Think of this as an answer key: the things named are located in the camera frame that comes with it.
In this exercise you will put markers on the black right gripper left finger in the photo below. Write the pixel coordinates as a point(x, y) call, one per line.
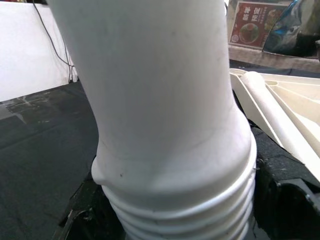
point(95, 215)

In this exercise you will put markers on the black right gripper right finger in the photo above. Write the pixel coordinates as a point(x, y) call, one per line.
point(280, 200)

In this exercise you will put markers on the white plastic table leg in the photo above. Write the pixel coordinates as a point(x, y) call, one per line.
point(270, 112)
point(155, 100)

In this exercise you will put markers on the white plastic children table top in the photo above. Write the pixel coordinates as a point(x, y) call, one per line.
point(300, 100)

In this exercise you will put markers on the beige cloth-covered bench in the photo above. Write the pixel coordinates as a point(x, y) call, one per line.
point(262, 58)

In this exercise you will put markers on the dark glossy bag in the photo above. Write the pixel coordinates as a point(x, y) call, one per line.
point(287, 32)

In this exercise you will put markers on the orange-lid storage box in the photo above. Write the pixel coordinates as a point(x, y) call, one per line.
point(250, 27)

